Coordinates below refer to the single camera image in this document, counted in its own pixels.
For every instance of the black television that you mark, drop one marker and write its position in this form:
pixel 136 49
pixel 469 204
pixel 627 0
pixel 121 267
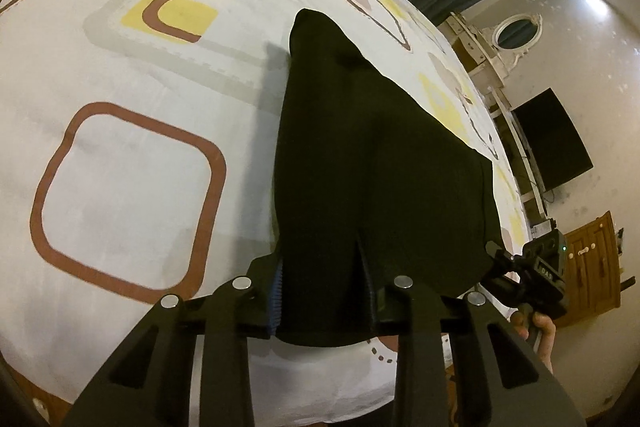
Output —
pixel 552 142

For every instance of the white dressing table oval mirror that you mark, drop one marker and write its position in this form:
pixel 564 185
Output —
pixel 515 39

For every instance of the person's right hand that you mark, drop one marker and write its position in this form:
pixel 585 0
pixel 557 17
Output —
pixel 542 337

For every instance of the white television stand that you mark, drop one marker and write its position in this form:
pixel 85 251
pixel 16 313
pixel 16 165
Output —
pixel 525 172

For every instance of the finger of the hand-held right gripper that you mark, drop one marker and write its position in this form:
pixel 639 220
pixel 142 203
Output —
pixel 502 259

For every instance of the black pants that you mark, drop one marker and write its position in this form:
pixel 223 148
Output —
pixel 375 182

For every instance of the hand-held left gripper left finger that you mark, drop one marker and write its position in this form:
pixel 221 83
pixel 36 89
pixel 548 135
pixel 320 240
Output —
pixel 273 307

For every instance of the brown wooden door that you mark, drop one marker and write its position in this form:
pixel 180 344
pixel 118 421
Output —
pixel 590 267

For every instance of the patterned white bed sheet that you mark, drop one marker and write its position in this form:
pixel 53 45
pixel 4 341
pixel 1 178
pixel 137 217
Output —
pixel 125 167

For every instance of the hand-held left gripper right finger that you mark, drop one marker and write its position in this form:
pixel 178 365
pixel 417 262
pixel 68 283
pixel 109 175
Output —
pixel 381 307

